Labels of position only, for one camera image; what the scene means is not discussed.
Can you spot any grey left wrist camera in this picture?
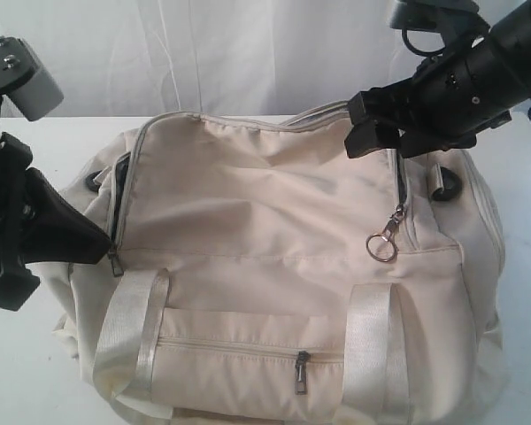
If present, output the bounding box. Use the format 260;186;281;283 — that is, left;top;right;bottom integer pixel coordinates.
0;36;64;121

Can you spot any cream duffel bag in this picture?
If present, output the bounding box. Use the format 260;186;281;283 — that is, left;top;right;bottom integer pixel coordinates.
38;103;506;424

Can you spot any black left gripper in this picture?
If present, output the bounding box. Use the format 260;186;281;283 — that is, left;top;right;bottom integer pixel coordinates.
0;132;109;312

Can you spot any white backdrop curtain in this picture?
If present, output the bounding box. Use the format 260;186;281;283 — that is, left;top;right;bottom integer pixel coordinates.
0;1;420;116

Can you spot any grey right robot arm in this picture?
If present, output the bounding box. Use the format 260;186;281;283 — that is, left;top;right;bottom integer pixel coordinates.
344;1;531;158

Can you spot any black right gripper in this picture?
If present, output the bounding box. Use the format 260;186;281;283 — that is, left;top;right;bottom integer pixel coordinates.
344;40;511;158

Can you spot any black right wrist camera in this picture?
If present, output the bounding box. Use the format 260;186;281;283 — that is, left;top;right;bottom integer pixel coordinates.
386;1;490;58

